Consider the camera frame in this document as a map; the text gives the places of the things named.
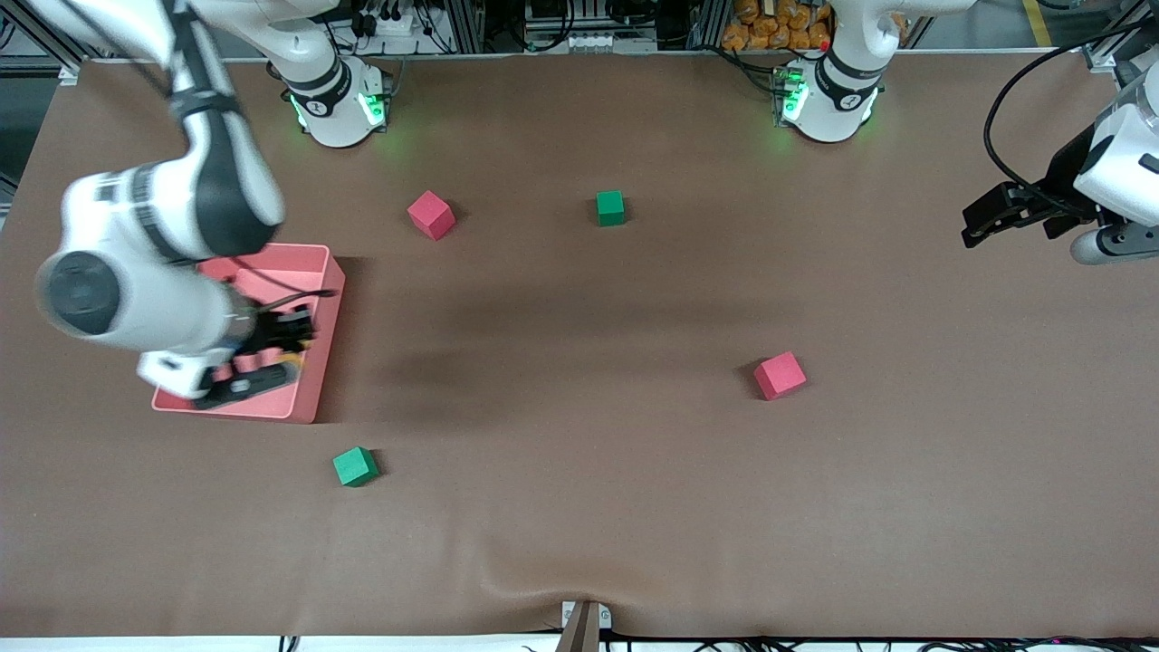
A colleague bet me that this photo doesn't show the pink plastic tray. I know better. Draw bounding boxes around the pink plastic tray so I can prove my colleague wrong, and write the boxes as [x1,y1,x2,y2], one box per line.
[152,243,347,425]

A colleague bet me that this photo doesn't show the pink foam cube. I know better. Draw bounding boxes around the pink foam cube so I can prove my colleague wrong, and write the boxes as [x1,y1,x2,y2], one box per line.
[407,190,456,242]
[753,351,808,401]

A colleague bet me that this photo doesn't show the orange packets pile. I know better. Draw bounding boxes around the orange packets pile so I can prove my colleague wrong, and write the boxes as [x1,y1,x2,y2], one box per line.
[722,0,836,53]

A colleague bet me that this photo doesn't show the white power strip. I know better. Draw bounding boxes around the white power strip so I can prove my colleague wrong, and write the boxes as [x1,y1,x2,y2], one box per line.
[360,5,440,39]

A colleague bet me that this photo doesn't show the brown table mat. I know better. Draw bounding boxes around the brown table mat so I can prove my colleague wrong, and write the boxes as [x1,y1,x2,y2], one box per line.
[0,50,1159,639]

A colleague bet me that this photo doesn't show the metal table clamp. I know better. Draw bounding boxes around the metal table clamp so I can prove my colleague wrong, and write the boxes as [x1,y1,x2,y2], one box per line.
[560,599,613,652]

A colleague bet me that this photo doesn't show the white terminal block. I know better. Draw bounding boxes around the white terminal block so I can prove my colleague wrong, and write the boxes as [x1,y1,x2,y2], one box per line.
[523,30,659,53]

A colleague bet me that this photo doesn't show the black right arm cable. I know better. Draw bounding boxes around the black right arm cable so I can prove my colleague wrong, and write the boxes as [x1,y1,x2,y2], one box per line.
[226,256,338,318]

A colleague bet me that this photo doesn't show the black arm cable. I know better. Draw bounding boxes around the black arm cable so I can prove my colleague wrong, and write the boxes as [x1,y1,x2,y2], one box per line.
[984,18,1159,220]
[226,256,338,318]

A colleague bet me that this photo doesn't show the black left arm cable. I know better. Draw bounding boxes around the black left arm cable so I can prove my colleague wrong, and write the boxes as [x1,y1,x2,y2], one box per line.
[984,18,1159,220]

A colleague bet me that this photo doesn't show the aluminium frame corner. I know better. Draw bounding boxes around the aluminium frame corner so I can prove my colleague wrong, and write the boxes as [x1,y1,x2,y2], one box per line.
[1082,23,1142,75]
[0,18,91,87]

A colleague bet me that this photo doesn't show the aluminium frame post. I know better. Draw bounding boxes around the aluminium frame post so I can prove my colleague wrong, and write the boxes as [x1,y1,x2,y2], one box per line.
[686,0,725,51]
[442,0,487,53]

